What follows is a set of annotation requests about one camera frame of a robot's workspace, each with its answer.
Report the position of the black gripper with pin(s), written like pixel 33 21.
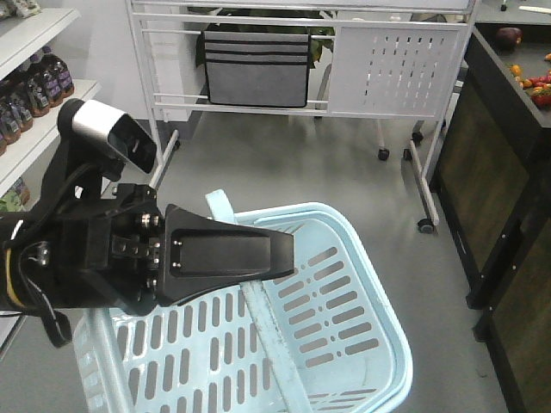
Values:
pixel 103 253

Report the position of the light blue plastic basket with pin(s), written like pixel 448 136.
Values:
pixel 324 339

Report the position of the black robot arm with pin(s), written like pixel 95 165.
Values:
pixel 76 169

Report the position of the grey fabric organizer pouch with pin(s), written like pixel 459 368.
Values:
pixel 260 70

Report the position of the white shelf unit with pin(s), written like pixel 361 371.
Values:
pixel 32 91

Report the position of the dark produce display stand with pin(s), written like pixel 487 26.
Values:
pixel 493 180

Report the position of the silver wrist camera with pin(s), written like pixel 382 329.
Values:
pixel 110 131

